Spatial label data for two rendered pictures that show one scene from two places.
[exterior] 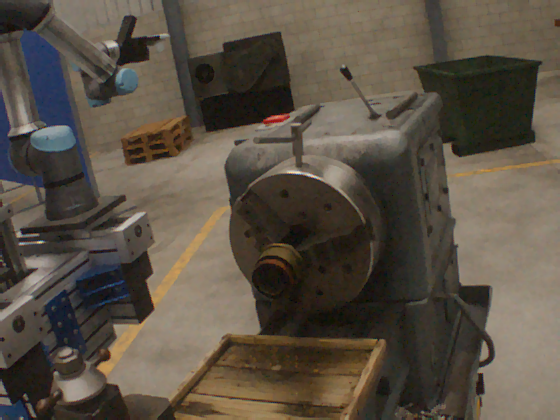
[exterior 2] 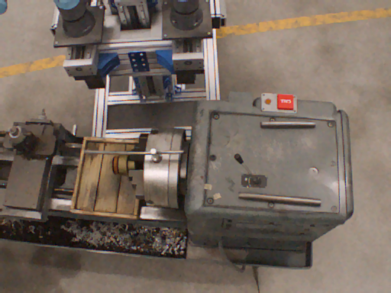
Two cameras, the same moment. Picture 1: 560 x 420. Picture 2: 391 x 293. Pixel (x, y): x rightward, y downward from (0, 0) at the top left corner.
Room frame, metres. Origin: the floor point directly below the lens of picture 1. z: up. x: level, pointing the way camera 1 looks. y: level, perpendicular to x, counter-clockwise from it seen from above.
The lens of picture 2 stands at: (1.14, -0.58, 2.56)
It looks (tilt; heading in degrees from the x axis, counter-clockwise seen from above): 68 degrees down; 72
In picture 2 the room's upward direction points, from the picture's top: 5 degrees counter-clockwise
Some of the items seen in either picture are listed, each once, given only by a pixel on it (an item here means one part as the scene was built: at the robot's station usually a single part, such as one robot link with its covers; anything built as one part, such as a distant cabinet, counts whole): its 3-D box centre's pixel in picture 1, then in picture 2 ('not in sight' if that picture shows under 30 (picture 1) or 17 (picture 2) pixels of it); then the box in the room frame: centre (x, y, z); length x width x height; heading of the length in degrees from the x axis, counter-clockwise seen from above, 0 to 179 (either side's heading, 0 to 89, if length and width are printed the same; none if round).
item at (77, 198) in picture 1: (67, 193); (185, 10); (1.51, 0.56, 1.21); 0.15 x 0.15 x 0.10
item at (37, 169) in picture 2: not in sight; (30, 162); (0.62, 0.26, 0.95); 0.43 x 0.17 x 0.05; 64
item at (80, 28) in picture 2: not in sight; (75, 17); (1.04, 0.73, 1.21); 0.15 x 0.15 x 0.10
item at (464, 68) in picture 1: (477, 103); not in sight; (5.89, -2.24, 0.43); 1.34 x 0.94 x 0.85; 0
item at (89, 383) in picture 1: (75, 379); (16, 133); (0.65, 0.31, 1.13); 0.08 x 0.08 x 0.03
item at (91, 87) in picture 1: (99, 87); not in sight; (1.78, 0.47, 1.46); 0.11 x 0.08 x 0.11; 49
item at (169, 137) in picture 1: (158, 139); not in sight; (9.32, 1.71, 0.22); 1.25 x 0.86 x 0.44; 171
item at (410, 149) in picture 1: (352, 186); (265, 171); (1.54, -0.20, 1.06); 0.59 x 0.48 x 0.39; 154
